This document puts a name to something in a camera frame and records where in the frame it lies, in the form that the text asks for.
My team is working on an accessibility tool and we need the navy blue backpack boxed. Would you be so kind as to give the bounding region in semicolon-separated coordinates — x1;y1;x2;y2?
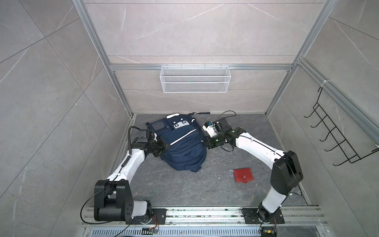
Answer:
146;113;207;172

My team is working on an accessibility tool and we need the red leather wallet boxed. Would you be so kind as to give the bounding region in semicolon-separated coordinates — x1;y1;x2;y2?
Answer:
230;168;254;184

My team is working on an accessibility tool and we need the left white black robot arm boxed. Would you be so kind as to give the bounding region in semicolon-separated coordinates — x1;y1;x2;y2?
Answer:
94;129;165;224

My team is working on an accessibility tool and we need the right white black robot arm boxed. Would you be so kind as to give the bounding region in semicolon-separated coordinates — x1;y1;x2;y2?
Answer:
202;118;304;223

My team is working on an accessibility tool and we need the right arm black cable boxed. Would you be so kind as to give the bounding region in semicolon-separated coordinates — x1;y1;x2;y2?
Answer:
216;110;237;122

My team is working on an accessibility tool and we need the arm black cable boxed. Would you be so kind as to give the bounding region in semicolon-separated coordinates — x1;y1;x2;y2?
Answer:
79;125;143;225
216;110;237;122

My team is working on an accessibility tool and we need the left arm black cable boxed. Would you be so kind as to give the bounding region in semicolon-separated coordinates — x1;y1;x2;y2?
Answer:
79;125;143;225

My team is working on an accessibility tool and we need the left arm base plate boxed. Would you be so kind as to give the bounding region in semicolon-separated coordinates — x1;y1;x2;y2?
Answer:
126;208;167;225

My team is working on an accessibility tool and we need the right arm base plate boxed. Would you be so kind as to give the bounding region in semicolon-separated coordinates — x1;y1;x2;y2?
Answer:
241;208;285;224

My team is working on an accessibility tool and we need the black wire hook rack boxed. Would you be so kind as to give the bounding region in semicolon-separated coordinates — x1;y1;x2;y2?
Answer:
304;87;379;167

